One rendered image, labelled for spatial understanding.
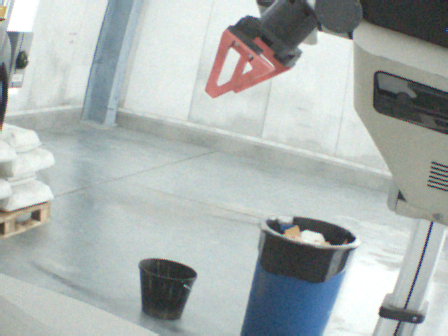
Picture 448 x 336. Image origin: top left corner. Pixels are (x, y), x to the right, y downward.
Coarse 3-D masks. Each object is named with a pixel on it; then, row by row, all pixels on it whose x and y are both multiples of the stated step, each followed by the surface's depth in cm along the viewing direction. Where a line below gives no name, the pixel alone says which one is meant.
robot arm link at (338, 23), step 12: (312, 0) 66; (324, 0) 65; (336, 0) 65; (348, 0) 65; (312, 12) 67; (324, 12) 66; (336, 12) 66; (348, 12) 66; (360, 12) 66; (324, 24) 66; (336, 24) 66; (348, 24) 66
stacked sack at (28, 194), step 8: (24, 184) 412; (32, 184) 417; (40, 184) 424; (16, 192) 389; (24, 192) 398; (32, 192) 405; (40, 192) 414; (48, 192) 424; (0, 200) 379; (8, 200) 378; (16, 200) 383; (24, 200) 394; (32, 200) 404; (40, 200) 415; (48, 200) 434; (0, 208) 378; (8, 208) 376; (16, 208) 386
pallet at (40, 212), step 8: (24, 208) 402; (32, 208) 408; (40, 208) 420; (48, 208) 432; (0, 216) 369; (8, 216) 375; (16, 216) 385; (32, 216) 424; (40, 216) 422; (48, 216) 434; (0, 224) 372; (8, 224) 376; (16, 224) 402; (24, 224) 407; (32, 224) 413; (40, 224) 423; (0, 232) 373; (8, 232) 377; (16, 232) 389
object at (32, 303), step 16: (0, 288) 68; (16, 288) 68; (32, 288) 68; (0, 304) 62; (16, 304) 68; (32, 304) 68; (48, 304) 68; (64, 304) 68; (80, 304) 68; (0, 320) 63; (16, 320) 61; (32, 320) 59; (48, 320) 69; (64, 320) 68; (80, 320) 68; (96, 320) 68; (112, 320) 67
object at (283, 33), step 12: (276, 0) 75; (288, 0) 73; (264, 12) 75; (276, 12) 74; (288, 12) 73; (300, 12) 72; (252, 24) 72; (264, 24) 74; (276, 24) 73; (288, 24) 73; (300, 24) 73; (312, 24) 74; (264, 36) 76; (276, 36) 74; (288, 36) 74; (300, 36) 74; (276, 48) 72; (288, 48) 72
